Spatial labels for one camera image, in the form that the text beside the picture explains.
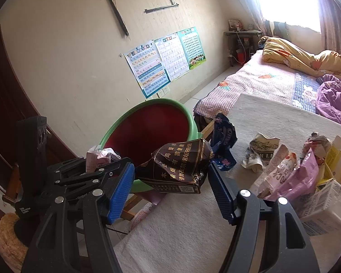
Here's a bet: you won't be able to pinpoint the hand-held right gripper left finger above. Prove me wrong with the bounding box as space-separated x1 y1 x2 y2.
21 162 136 273

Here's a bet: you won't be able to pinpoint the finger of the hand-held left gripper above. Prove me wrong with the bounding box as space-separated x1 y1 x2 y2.
47 157 87 177
55 158 135 197

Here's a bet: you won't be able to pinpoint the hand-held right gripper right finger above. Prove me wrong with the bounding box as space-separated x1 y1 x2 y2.
208 162 320 273

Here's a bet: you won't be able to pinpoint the pink packet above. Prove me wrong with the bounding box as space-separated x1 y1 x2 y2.
86 145 122 174

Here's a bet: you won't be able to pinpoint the dark brown carton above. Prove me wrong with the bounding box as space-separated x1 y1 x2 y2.
135 138 214 195

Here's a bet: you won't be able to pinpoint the white patterned paper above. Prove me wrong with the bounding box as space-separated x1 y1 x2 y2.
241 132 282 174

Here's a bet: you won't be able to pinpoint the white and red snack packet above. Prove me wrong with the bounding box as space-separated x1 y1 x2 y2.
249 144 298 200

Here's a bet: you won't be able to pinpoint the green basin with red inside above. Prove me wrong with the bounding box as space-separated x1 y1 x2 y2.
98 98 202 194

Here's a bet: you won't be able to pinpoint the blue snack wrapper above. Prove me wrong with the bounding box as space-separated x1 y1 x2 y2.
210 113 238 172

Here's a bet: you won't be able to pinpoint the dark wooden door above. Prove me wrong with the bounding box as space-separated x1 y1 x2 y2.
0 24 75 203

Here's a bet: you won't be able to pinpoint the pink plastic bag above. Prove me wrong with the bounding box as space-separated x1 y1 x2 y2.
268 148 321 203

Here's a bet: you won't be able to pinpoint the beige fluffy mat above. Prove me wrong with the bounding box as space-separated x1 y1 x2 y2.
0 213 29 271

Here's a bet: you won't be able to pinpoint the white carton box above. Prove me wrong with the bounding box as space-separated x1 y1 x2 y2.
298 179 341 237

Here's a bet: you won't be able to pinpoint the crumpled silver red wrapper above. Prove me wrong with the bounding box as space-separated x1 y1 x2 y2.
302 132 333 160

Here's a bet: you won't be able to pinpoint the pink knitted bedspread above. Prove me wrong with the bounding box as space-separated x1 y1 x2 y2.
193 50 299 120

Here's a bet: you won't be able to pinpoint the yellow cardboard box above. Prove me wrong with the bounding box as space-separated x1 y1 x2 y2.
315 135 341 189

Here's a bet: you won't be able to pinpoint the blue patterned blanket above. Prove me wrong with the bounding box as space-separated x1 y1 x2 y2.
291 72 322 113

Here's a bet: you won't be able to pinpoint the purple quilt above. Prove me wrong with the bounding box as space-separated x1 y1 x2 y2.
315 74 341 130

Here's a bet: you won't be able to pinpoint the dark side table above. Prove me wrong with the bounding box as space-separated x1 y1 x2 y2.
223 30 263 66

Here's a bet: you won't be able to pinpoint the yellow printed quilt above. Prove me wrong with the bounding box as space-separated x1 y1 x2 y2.
262 36 341 78

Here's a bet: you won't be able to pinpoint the dark clothes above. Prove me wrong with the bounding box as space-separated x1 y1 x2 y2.
265 20 291 42

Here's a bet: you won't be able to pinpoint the striped window curtain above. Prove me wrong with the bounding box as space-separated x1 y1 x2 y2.
312 0 341 58

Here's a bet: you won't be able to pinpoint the wooden bed frame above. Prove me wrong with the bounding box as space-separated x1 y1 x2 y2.
201 118 217 143

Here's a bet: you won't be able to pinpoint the blue striped wall poster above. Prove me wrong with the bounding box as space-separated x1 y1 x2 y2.
123 40 171 99

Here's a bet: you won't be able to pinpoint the white chart wall poster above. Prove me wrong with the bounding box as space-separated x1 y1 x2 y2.
154 32 190 83

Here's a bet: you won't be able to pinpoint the green grid wall poster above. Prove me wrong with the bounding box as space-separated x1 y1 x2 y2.
177 26 207 70

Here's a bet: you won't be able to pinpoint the black wall-hung brush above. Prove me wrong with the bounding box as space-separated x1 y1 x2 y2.
99 0 130 38

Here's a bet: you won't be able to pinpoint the metal wall rail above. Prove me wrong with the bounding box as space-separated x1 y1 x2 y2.
144 0 179 14

